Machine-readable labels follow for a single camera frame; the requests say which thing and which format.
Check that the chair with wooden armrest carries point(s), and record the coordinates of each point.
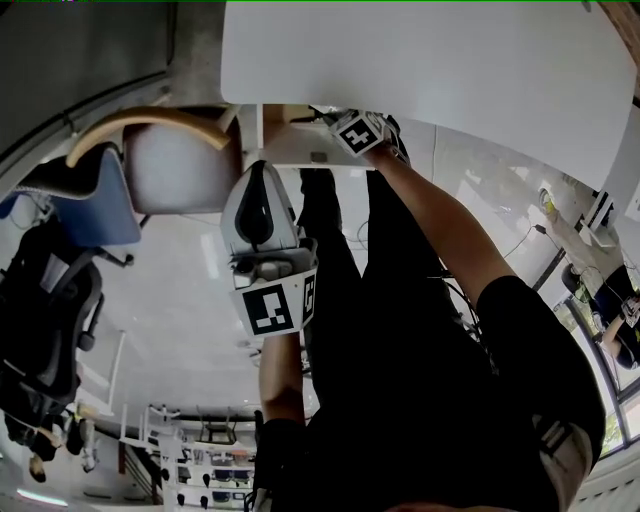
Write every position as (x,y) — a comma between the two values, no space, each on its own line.
(180,170)

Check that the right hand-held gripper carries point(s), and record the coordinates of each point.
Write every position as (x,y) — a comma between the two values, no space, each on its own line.
(360,135)

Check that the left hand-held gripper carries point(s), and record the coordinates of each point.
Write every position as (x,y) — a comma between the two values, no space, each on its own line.
(270,300)

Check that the person's right forearm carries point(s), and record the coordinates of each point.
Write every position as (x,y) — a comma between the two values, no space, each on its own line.
(440,215)

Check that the white desk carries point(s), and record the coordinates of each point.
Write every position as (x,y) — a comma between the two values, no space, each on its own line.
(425,60)

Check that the person's left forearm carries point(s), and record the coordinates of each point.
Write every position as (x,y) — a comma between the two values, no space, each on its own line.
(280,370)

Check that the black office chair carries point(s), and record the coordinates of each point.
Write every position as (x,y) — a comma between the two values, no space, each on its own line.
(45,310)

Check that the blue chair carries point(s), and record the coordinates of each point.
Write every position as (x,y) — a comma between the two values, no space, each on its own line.
(95,215)

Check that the person's black clothed body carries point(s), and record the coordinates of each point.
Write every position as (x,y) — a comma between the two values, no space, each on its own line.
(410,375)

